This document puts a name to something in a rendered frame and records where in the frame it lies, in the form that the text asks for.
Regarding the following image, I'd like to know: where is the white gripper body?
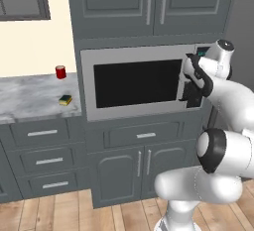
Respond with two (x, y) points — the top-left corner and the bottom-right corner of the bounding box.
(182, 56), (203, 84)

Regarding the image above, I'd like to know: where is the microwave door with black window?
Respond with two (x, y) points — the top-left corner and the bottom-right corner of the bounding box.
(79, 45), (191, 123)

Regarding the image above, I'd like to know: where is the grey microwave oven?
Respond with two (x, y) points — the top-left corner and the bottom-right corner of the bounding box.
(79, 43), (214, 124)

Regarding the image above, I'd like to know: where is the yellow and green sponge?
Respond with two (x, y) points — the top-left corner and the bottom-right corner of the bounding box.
(59, 94), (73, 107)

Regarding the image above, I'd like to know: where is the wide grey drawer front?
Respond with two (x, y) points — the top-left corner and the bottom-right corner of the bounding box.
(103, 120), (186, 150)

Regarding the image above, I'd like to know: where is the grey base cupboard door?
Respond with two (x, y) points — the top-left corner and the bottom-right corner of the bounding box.
(94, 146), (146, 204)
(143, 141), (198, 200)

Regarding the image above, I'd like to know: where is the red can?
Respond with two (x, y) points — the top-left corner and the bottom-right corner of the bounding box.
(55, 64), (67, 80)

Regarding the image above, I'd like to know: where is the plain grey cabinet panel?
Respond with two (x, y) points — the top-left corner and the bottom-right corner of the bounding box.
(0, 124), (24, 205)

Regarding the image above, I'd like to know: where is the grey wall cupboard door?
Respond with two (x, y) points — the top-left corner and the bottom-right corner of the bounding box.
(153, 0), (238, 37)
(66, 0), (155, 40)

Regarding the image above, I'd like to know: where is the silver wall cupboard handle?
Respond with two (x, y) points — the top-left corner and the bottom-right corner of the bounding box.
(160, 0), (169, 26)
(146, 0), (154, 26)

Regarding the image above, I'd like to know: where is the short silver drawer handle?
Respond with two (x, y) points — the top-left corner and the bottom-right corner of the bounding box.
(136, 132), (157, 140)

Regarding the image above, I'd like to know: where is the silver base cupboard handle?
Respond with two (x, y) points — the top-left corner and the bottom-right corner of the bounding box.
(146, 149), (153, 176)
(136, 151), (143, 177)

